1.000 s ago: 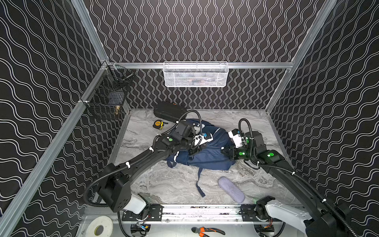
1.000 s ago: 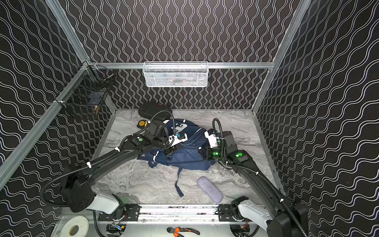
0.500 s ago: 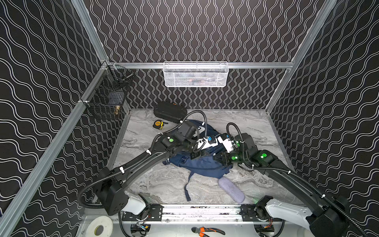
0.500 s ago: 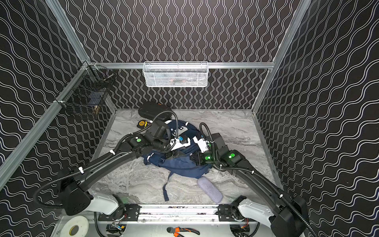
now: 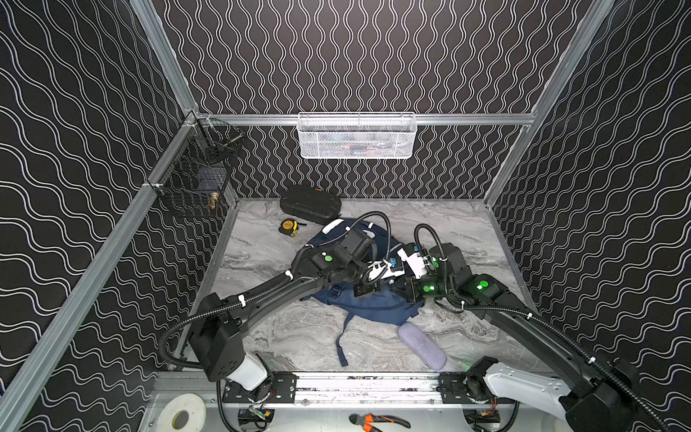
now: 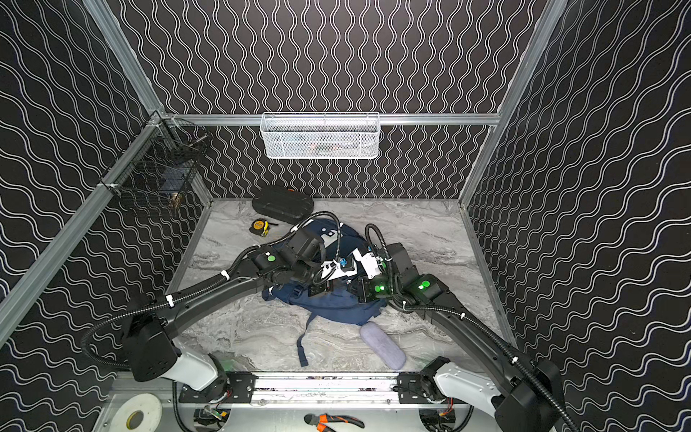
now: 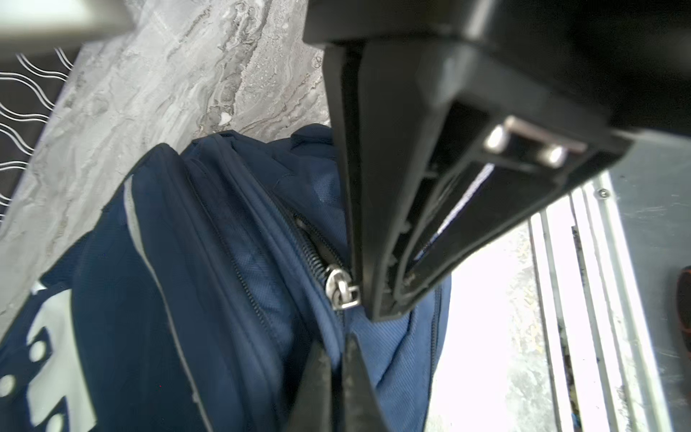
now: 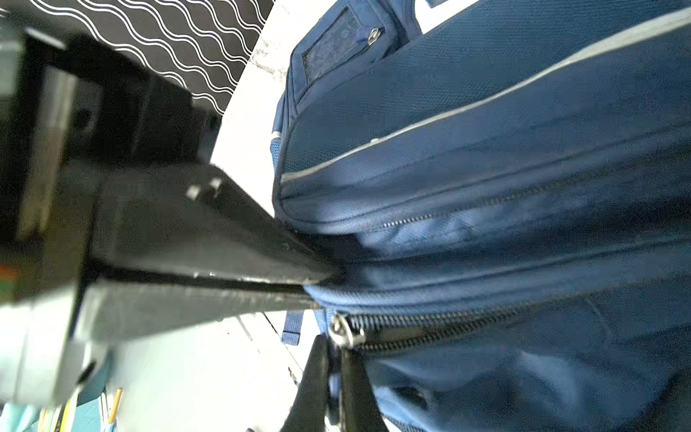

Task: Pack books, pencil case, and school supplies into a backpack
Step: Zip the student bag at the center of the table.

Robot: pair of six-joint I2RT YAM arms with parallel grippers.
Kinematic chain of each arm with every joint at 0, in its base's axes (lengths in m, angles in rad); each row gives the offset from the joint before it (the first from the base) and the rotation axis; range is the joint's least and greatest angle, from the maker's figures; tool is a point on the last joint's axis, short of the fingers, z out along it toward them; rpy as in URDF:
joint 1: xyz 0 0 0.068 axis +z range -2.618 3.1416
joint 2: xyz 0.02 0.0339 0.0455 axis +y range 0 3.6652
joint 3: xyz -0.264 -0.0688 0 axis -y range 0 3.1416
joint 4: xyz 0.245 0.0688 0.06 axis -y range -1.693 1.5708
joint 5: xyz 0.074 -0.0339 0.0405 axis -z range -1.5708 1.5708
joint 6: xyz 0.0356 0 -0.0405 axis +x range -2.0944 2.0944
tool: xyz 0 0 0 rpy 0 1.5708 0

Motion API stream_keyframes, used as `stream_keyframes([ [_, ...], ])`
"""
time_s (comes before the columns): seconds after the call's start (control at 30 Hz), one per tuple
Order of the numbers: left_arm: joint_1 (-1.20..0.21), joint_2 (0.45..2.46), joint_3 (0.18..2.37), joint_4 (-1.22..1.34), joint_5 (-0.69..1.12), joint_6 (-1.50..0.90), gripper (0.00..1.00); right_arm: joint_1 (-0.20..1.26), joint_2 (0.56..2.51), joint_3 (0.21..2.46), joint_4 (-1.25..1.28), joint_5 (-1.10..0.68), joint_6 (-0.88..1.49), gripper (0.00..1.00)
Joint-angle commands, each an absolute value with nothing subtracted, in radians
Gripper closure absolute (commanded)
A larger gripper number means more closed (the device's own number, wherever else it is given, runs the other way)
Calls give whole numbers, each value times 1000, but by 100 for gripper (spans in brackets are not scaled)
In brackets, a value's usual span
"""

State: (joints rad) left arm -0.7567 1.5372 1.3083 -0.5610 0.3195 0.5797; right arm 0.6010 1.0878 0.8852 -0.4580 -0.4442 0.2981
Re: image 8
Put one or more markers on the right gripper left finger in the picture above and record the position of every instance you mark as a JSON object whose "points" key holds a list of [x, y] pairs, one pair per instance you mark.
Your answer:
{"points": [[308, 412]]}

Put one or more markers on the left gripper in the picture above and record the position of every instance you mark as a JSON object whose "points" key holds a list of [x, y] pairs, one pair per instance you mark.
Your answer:
{"points": [[70, 114]]}

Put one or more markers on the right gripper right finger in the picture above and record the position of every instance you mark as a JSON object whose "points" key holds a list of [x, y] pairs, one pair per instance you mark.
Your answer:
{"points": [[358, 407]]}

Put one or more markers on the navy blue backpack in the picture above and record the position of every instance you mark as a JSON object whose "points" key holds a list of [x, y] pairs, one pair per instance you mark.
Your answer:
{"points": [[507, 196]]}

